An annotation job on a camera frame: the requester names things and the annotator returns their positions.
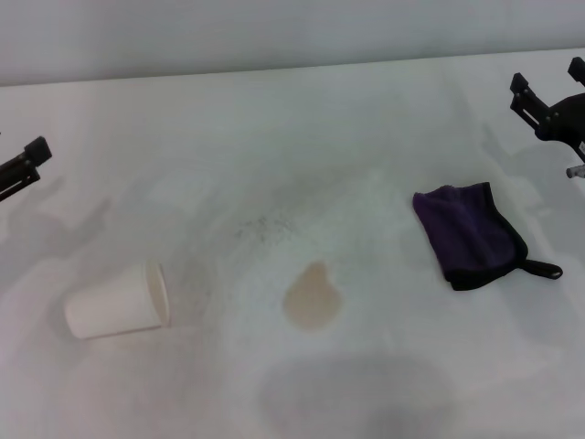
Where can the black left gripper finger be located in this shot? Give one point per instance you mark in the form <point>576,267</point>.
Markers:
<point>27,164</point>

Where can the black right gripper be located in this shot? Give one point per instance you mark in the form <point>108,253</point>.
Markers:
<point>571,121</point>

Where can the white paper cup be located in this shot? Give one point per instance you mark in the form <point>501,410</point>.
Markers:
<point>114,302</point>

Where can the purple rag with black trim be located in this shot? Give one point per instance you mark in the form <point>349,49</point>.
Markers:
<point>471,228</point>

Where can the brown water stain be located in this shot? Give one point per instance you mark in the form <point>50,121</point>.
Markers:
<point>313,302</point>

